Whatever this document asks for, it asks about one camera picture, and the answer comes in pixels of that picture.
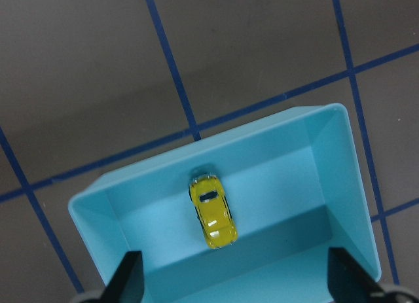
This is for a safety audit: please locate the turquoise plastic storage bin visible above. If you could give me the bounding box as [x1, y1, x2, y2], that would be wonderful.
[67, 102, 383, 303]

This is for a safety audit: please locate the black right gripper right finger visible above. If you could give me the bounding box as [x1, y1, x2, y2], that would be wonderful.
[327, 247, 386, 303]

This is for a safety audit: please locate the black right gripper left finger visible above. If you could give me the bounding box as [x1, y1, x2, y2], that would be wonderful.
[100, 251, 145, 302]

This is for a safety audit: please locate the yellow toy beetle car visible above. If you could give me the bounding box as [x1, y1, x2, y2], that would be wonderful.
[189, 174, 238, 249]

